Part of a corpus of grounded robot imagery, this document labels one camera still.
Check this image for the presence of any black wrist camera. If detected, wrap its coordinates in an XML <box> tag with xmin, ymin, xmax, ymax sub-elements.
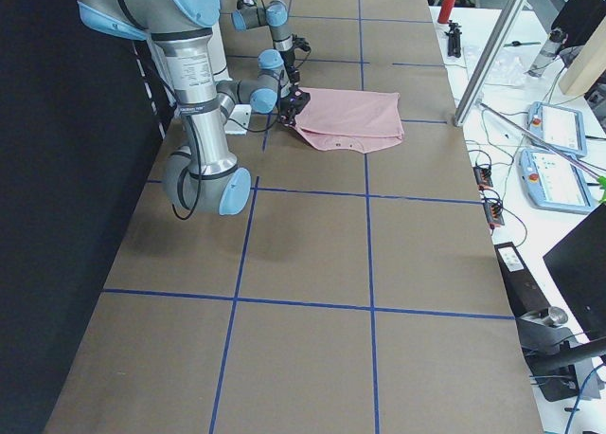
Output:
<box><xmin>293</xmin><ymin>34</ymin><xmax>312</xmax><ymax>53</ymax></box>
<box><xmin>289</xmin><ymin>88</ymin><xmax>311</xmax><ymax>114</ymax></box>

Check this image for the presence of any clear plastic bag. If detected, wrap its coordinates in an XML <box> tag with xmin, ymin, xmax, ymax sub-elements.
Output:
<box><xmin>462</xmin><ymin>45</ymin><xmax>526</xmax><ymax>87</ymax></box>

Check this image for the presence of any pink Snoopy t-shirt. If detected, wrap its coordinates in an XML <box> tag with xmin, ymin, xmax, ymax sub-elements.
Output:
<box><xmin>292</xmin><ymin>88</ymin><xmax>404</xmax><ymax>154</ymax></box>

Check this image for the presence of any black monitor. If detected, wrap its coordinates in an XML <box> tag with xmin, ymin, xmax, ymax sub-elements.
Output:
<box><xmin>544</xmin><ymin>205</ymin><xmax>606</xmax><ymax>339</ymax></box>

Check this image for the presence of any black folded tripod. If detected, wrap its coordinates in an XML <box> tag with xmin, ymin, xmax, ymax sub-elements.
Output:
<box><xmin>446</xmin><ymin>21</ymin><xmax>462</xmax><ymax>58</ymax></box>

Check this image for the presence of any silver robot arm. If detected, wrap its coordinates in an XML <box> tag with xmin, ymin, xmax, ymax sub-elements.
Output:
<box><xmin>231</xmin><ymin>0</ymin><xmax>312</xmax><ymax>85</ymax></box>
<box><xmin>78</xmin><ymin>0</ymin><xmax>311</xmax><ymax>216</ymax></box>

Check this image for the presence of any brown table mat blue grid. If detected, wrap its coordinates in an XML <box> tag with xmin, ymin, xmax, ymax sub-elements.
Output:
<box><xmin>46</xmin><ymin>0</ymin><xmax>543</xmax><ymax>433</ymax></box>

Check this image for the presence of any clear water bottle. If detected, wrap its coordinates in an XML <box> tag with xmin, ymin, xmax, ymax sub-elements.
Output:
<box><xmin>527</xmin><ymin>27</ymin><xmax>567</xmax><ymax>78</ymax></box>

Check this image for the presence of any orange black connector block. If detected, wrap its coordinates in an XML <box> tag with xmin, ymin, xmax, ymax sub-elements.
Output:
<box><xmin>472</xmin><ymin>166</ymin><xmax>493</xmax><ymax>190</ymax></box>

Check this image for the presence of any teach pendant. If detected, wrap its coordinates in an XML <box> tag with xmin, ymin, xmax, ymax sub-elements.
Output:
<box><xmin>527</xmin><ymin>101</ymin><xmax>587</xmax><ymax>157</ymax></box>
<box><xmin>518</xmin><ymin>149</ymin><xmax>596</xmax><ymax>214</ymax></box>

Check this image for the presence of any lower teach pendant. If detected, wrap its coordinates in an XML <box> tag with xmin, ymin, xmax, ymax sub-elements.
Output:
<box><xmin>518</xmin><ymin>149</ymin><xmax>596</xmax><ymax>214</ymax></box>

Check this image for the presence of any metal reacher stick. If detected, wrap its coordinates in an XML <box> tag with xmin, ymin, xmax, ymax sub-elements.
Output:
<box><xmin>477</xmin><ymin>101</ymin><xmax>605</xmax><ymax>190</ymax></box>

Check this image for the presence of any black box with label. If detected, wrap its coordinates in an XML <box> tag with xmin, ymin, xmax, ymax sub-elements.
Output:
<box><xmin>494</xmin><ymin>242</ymin><xmax>550</xmax><ymax>317</ymax></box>

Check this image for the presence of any aluminium frame post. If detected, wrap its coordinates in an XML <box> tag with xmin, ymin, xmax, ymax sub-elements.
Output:
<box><xmin>454</xmin><ymin>0</ymin><xmax>527</xmax><ymax>127</ymax></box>

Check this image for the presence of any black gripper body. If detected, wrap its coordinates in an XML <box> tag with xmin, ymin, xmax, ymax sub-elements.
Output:
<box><xmin>279</xmin><ymin>47</ymin><xmax>300</xmax><ymax>78</ymax></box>
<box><xmin>278</xmin><ymin>94</ymin><xmax>298</xmax><ymax>124</ymax></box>

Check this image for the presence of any red bottle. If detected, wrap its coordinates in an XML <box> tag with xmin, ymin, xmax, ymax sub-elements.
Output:
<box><xmin>437</xmin><ymin>0</ymin><xmax>456</xmax><ymax>25</ymax></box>

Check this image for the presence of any upper teach pendant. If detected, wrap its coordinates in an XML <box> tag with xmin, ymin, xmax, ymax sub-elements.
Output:
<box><xmin>527</xmin><ymin>101</ymin><xmax>587</xmax><ymax>157</ymax></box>

